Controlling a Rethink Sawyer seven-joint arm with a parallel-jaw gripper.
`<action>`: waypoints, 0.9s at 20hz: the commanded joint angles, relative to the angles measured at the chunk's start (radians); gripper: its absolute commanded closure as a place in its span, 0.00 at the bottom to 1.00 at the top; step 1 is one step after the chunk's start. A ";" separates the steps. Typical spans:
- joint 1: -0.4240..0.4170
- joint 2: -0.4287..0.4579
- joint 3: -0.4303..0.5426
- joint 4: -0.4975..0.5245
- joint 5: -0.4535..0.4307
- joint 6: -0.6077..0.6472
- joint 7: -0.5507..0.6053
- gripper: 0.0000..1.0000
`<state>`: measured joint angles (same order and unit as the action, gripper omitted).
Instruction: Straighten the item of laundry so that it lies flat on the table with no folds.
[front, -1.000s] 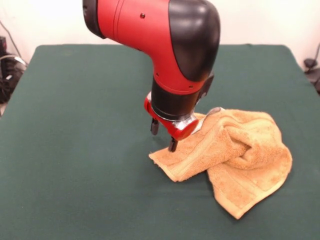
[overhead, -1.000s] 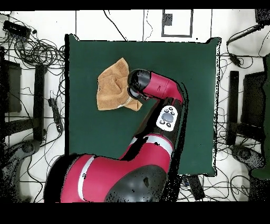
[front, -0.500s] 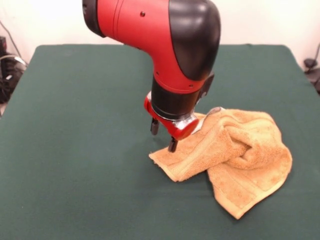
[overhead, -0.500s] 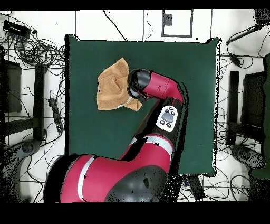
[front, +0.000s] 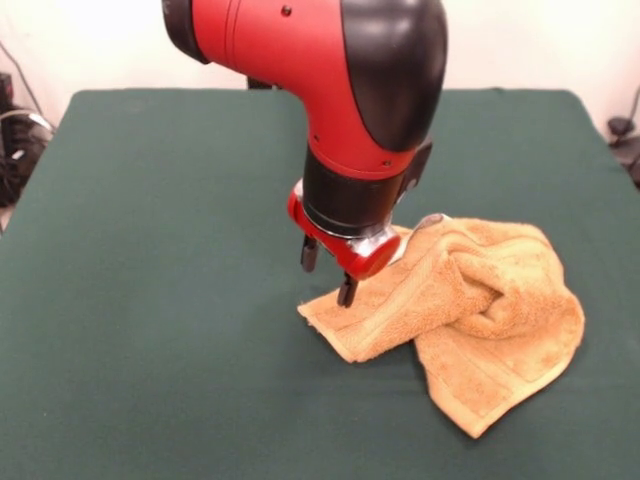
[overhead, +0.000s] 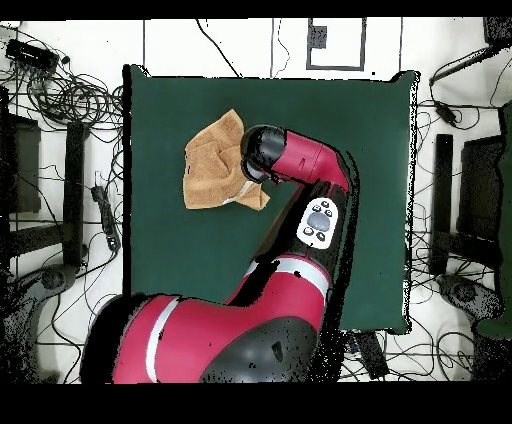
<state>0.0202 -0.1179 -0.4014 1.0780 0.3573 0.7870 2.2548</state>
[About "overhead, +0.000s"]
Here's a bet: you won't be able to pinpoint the orange terry towel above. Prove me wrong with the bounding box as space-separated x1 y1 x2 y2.
182 108 272 212

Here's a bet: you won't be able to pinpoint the dark green table cloth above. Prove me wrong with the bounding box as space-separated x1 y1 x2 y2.
122 63 420 336

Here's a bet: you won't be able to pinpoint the black power strip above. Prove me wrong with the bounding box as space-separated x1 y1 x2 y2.
90 184 122 252

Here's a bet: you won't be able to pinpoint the black power brick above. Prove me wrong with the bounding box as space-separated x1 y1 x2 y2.
353 330 390 380

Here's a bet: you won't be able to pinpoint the black power adapter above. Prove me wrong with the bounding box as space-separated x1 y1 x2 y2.
434 100 460 126

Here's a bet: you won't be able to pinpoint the grey tripod base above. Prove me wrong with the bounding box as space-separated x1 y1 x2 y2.
436 273 504 321
0 263 78 383

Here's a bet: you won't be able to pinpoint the black multi-port hub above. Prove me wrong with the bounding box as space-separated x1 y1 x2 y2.
5 37 60 74

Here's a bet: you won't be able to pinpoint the black box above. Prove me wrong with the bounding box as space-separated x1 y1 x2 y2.
482 16 512 48

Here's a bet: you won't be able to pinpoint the black metal stand frame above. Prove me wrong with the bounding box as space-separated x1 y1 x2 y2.
0 87 88 269
428 133 506 277

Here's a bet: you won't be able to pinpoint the tangled black cables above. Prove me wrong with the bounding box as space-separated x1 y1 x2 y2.
0 23 125 135

